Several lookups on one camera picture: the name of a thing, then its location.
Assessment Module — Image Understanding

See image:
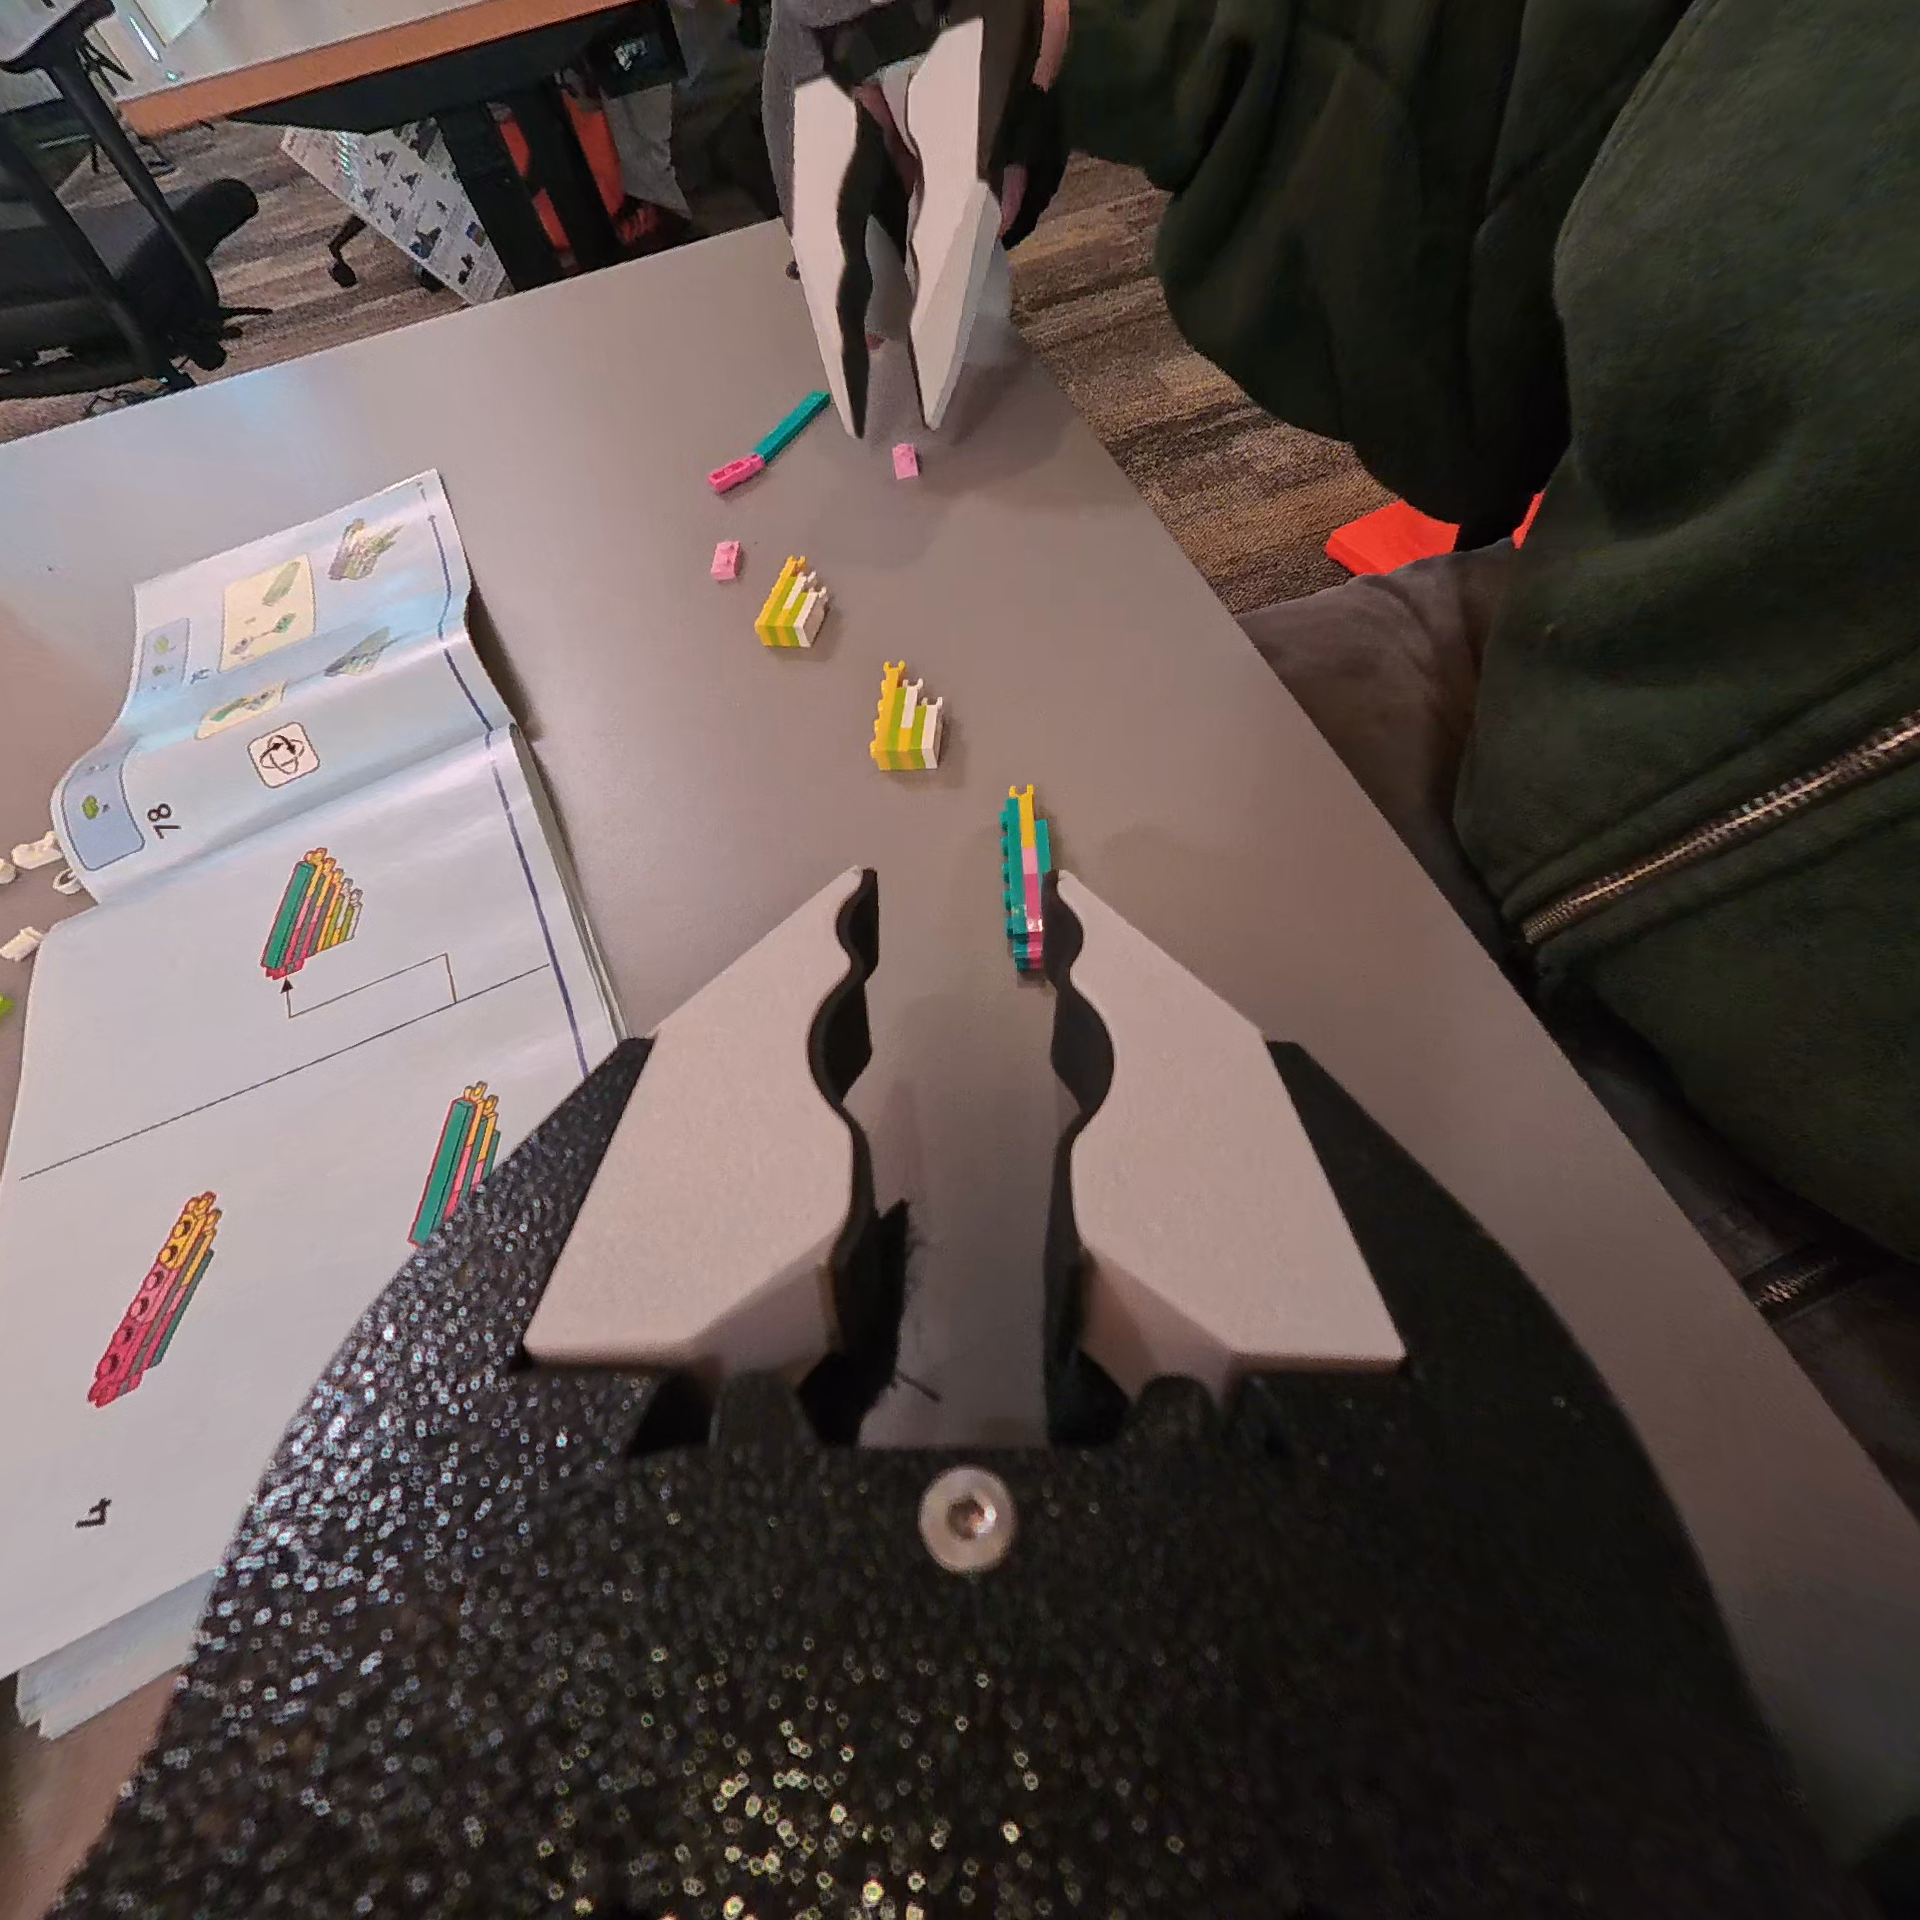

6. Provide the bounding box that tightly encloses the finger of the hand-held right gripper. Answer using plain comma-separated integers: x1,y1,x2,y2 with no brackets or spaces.
903,0,1030,433
789,65,905,440

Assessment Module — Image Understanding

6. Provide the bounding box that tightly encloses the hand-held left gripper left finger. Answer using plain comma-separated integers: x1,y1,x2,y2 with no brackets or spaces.
522,864,915,1412

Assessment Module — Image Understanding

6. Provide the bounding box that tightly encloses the teal pink yellow lego stack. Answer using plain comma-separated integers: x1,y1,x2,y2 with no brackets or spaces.
999,784,1061,976

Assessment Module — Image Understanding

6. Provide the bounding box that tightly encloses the orange object under desk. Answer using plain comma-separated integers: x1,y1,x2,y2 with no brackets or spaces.
499,102,670,260

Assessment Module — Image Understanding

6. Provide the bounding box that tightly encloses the lego instruction booklet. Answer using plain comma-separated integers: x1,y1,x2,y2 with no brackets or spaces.
0,468,629,1741

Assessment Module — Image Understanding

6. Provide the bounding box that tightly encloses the black office chair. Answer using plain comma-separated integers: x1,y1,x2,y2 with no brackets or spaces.
0,0,275,395

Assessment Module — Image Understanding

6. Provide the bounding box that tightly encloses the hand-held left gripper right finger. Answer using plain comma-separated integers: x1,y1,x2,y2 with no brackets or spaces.
1044,871,1407,1412

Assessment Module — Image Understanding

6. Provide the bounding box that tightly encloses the yellow green white lego assembly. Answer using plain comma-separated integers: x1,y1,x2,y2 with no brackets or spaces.
753,552,836,651
868,659,949,776

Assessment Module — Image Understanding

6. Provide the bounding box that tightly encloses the printed leaflet under desk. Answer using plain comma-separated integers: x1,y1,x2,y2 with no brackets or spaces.
278,119,511,303

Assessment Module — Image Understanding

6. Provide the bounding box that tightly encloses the wood-edged office desk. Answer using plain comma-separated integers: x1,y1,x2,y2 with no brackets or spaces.
116,0,781,296

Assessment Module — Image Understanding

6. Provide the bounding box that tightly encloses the person's right hand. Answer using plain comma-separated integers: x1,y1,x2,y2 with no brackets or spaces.
982,0,1076,252

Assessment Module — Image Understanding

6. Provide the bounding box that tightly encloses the orange plastic piece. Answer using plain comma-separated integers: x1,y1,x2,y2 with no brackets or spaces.
1325,489,1548,576

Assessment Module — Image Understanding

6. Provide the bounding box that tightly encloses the person's right forearm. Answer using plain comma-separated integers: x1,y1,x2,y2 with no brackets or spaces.
1049,0,1706,544

